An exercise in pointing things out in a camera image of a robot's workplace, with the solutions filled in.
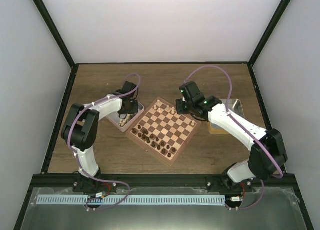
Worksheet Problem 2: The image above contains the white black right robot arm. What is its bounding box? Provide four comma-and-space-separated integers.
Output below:
176, 81, 288, 191

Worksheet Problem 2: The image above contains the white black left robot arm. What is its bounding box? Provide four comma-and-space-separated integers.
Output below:
61, 81, 139, 192

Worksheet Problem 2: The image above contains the wooden chess board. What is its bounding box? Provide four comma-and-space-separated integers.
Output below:
126, 97, 202, 166

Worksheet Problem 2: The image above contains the pink metal tin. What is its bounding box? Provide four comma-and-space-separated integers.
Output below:
107, 102, 145, 132

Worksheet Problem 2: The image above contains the yellow bear tin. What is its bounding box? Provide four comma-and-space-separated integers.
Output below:
207, 98, 244, 134

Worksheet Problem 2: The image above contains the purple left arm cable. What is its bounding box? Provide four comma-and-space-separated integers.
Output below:
67, 73, 141, 212

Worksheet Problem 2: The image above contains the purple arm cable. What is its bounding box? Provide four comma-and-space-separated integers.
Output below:
67, 73, 141, 212
184, 65, 285, 212

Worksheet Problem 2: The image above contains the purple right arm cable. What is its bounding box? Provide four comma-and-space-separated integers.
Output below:
184, 65, 285, 212

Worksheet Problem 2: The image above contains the light blue slotted cable duct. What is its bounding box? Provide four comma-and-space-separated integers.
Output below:
36, 194, 226, 206

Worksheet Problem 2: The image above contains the black aluminium frame rail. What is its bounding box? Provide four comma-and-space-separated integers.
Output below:
31, 173, 297, 190

